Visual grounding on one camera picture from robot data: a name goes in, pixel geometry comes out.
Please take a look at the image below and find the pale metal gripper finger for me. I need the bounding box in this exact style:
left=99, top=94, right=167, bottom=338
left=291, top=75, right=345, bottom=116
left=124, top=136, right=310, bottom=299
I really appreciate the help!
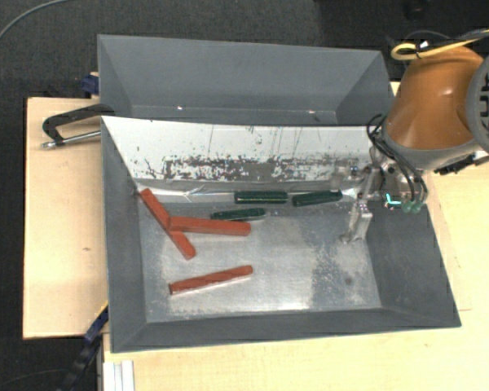
left=352, top=211, right=375, bottom=242
left=340, top=200, right=363, bottom=244

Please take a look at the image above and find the dark green flat block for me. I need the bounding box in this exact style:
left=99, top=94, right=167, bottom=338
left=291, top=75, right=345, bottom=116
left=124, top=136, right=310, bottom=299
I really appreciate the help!
left=209, top=207, right=267, bottom=222
left=233, top=191, right=289, bottom=205
left=291, top=189, right=344, bottom=208

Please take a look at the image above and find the grey metal bin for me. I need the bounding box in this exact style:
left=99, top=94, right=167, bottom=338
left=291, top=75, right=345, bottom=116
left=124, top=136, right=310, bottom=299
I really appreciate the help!
left=96, top=33, right=462, bottom=354

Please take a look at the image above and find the red-brown flat block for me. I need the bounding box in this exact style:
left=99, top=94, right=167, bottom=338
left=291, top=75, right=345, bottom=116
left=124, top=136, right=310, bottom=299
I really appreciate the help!
left=169, top=216, right=253, bottom=237
left=139, top=187, right=197, bottom=261
left=168, top=265, right=254, bottom=297

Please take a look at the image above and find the black cylinder on white bracket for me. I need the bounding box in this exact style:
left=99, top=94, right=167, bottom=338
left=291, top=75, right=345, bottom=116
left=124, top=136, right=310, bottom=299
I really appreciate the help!
left=433, top=152, right=489, bottom=176

